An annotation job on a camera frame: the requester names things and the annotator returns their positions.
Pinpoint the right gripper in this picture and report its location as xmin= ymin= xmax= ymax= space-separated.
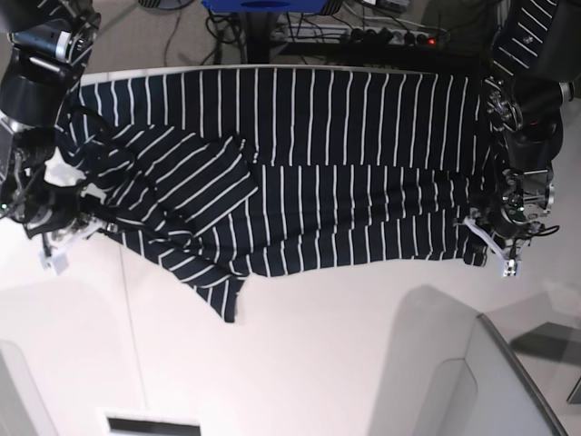
xmin=1 ymin=117 xmax=118 ymax=276

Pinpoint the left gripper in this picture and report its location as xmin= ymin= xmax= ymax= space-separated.
xmin=454 ymin=167 xmax=558 ymax=277

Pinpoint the navy white striped t-shirt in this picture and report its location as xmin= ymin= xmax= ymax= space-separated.
xmin=54 ymin=65 xmax=505 ymax=324

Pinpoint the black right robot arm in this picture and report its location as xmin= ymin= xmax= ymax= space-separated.
xmin=1 ymin=1 xmax=116 ymax=274

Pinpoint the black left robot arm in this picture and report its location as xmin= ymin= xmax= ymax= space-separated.
xmin=463 ymin=1 xmax=580 ymax=277

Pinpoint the white power strip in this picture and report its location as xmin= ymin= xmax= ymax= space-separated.
xmin=271 ymin=23 xmax=438 ymax=48

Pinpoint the blue bin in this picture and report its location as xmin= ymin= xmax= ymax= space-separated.
xmin=202 ymin=0 xmax=326 ymax=14

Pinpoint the black table leg post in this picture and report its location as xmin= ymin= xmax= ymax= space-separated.
xmin=241 ymin=12 xmax=275 ymax=64

